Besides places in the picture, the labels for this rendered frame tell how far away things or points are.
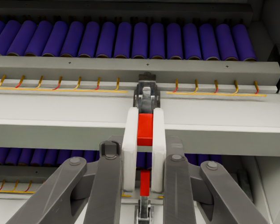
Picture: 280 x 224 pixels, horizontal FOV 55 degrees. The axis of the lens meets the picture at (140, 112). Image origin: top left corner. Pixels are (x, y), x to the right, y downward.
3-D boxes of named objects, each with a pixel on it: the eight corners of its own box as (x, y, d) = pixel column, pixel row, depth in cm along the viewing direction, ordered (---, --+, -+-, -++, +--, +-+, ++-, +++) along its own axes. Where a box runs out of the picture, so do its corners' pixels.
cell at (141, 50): (148, 34, 35) (146, 68, 31) (134, 34, 35) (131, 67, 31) (148, 22, 34) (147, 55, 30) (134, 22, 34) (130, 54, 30)
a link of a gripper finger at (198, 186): (166, 178, 14) (225, 181, 14) (163, 135, 18) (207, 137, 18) (164, 202, 14) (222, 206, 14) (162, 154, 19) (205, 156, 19)
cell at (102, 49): (117, 34, 35) (111, 67, 31) (102, 34, 35) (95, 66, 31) (115, 21, 34) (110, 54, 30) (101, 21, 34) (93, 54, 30)
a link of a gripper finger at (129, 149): (134, 193, 16) (121, 193, 16) (138, 140, 23) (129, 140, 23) (134, 149, 15) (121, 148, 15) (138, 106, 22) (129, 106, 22)
